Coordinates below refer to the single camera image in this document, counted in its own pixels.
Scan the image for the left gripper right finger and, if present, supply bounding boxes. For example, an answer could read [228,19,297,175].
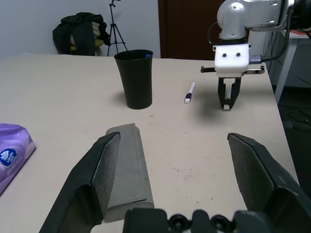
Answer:
[227,133,311,233]

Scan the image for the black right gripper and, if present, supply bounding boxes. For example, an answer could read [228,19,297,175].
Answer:
[200,65,266,111]

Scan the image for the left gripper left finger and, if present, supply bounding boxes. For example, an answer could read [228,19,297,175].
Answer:
[40,132,121,233]

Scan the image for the white pen dark tip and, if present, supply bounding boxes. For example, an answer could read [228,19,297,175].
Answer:
[223,83,232,112]
[183,82,197,105]

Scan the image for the grey glasses case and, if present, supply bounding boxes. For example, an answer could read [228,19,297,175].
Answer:
[104,123,155,223]

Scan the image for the white desk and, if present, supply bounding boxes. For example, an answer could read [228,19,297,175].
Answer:
[267,30,311,98]

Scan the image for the dark brown door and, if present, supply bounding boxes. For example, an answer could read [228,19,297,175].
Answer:
[157,0,251,61]

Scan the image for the purple tissue pack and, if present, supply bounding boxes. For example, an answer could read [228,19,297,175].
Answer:
[0,123,37,195]

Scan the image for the black cup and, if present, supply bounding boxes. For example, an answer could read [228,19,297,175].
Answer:
[114,50,155,110]

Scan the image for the black tripod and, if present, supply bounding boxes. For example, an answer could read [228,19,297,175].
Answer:
[106,0,128,57]

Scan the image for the yellow-green stool cushion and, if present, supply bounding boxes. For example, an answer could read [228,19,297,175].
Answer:
[69,38,104,53]

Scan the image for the beige striped cloth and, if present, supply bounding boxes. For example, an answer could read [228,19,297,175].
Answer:
[91,21,102,41]

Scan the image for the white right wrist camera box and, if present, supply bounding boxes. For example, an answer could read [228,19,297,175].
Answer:
[212,43,252,78]

